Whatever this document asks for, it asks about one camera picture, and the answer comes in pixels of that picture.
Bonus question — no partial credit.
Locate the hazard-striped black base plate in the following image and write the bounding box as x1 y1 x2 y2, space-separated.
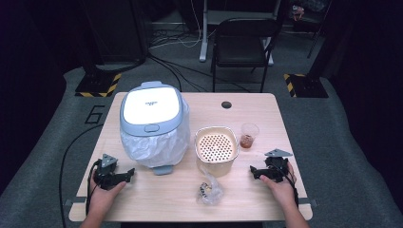
74 72 123 98
283 73 330 99

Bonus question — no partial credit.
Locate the white desk frame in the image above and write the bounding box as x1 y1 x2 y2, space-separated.
198 0 283 67

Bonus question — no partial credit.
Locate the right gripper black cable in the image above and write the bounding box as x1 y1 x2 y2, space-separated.
276 162 300 209

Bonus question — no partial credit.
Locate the person's left hand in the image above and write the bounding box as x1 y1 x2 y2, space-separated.
89 172 127 217

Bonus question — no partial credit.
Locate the clear plastic bag with scraps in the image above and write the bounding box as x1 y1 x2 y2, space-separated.
196 165 224 206

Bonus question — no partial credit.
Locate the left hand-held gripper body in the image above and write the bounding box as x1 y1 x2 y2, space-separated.
91 153 127 191

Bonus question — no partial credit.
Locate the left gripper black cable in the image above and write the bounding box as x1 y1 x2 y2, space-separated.
85 160 103 217

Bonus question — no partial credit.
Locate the black cabinet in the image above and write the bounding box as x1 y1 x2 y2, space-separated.
83 0 149 66

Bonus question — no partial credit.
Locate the beige bin with perforated strainer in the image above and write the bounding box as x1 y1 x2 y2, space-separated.
194 125 240 179

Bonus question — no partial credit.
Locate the white plastic bin liner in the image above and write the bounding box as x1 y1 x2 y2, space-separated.
120 100 192 169

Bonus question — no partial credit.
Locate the grey table bracket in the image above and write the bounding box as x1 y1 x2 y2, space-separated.
297 197 318 207

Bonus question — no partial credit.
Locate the black folding chair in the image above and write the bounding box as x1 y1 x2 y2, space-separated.
210 17 281 94

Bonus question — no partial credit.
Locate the clear plastic cup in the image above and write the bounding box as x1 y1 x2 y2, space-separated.
240 123 260 150

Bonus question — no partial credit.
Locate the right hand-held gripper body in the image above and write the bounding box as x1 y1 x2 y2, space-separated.
263 148 294 184

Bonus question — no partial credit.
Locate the person's right hand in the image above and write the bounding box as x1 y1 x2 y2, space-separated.
259 161 298 211

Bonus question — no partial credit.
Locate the bundle of floor cables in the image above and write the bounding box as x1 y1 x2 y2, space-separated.
146 0 203 50

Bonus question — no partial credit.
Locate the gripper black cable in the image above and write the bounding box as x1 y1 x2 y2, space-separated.
276 162 300 209
85 160 103 217

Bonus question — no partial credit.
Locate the black cable beside table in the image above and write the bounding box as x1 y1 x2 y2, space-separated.
58 123 105 228

